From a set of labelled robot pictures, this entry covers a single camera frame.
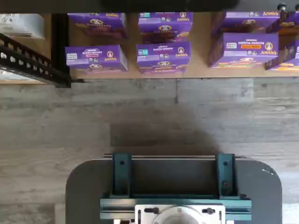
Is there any wooden shelf board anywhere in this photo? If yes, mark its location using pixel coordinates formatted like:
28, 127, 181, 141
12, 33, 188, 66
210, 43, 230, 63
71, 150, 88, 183
0, 13, 299, 79

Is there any dark metal shelf rail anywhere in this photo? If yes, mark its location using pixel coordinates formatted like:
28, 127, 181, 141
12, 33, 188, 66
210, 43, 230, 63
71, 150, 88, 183
0, 0, 299, 14

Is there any white paper object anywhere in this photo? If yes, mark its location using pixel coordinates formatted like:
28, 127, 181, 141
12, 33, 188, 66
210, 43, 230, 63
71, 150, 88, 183
0, 13, 45, 39

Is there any teal aluminium crossbar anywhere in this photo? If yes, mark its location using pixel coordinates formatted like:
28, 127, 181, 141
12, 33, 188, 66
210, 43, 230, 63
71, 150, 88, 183
100, 197, 253, 221

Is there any dark gray base plate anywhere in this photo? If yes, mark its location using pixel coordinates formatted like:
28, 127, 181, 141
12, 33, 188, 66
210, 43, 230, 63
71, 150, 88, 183
65, 158, 283, 224

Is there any gray metal strip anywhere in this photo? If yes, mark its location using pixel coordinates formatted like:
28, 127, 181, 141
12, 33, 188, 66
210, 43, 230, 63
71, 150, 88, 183
101, 153, 249, 161

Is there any black shelf post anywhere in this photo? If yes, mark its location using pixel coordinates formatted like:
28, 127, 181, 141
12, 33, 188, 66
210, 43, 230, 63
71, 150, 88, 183
51, 13, 71, 89

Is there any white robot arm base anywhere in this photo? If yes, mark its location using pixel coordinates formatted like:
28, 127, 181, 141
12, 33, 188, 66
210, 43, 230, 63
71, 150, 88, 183
151, 205, 204, 224

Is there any black perforated metal rail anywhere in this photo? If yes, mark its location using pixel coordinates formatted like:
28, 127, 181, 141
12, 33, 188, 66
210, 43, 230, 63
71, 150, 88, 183
0, 32, 71, 89

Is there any teal aluminium bracket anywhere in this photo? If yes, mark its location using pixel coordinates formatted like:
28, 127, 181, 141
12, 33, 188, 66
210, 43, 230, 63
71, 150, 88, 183
112, 153, 133, 199
214, 153, 239, 199

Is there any silver mounting plate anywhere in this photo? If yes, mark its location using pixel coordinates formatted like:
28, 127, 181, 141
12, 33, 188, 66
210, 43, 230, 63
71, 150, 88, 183
135, 203, 226, 224

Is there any purple Annie's box orange label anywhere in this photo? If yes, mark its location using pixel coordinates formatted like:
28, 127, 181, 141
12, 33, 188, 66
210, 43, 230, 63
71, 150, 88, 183
208, 32, 280, 70

